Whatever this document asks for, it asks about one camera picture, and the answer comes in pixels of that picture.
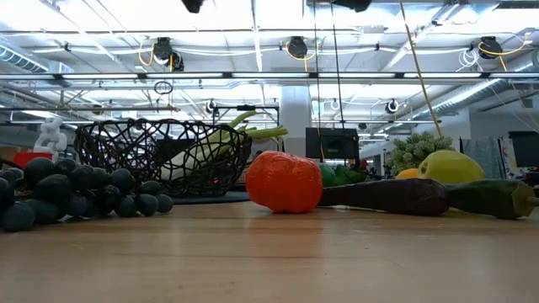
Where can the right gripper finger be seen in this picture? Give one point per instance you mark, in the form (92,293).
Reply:
(353,4)

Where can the long ceiling light bar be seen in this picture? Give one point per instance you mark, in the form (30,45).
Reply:
(269,76)

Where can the silver air duct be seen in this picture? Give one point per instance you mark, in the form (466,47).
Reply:
(471,97)

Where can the yellow lemon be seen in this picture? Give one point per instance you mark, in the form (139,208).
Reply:
(407,173)

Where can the green bell pepper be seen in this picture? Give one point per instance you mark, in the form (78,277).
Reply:
(351,176)

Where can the dark wide monitor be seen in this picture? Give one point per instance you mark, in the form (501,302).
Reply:
(524,147)

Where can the dark grape bunch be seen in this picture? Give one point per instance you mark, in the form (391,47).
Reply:
(63,193)

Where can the green zucchini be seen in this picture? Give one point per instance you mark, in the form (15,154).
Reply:
(488,198)

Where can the dark round mat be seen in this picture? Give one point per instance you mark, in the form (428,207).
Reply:
(223,198)

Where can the dark purple eggplant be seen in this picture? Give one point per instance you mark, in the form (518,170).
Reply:
(391,195)

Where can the yellow green fruit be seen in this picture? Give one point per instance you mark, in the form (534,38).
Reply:
(452,166)

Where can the yellow slanted rod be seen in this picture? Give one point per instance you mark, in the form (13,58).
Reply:
(421,76)

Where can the orange fruit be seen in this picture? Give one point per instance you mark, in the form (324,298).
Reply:
(284,183)

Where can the black monitor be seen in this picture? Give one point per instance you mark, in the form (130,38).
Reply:
(332,143)

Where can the green celery bunch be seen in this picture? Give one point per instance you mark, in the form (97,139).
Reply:
(219,143)

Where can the gray hanging cloth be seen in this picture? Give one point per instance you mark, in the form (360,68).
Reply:
(480,151)

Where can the white figure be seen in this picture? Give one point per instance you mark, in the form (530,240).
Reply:
(50,136)

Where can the green potted plant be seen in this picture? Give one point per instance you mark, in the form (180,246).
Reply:
(414,147)

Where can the red box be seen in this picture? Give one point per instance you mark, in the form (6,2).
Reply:
(25,159)

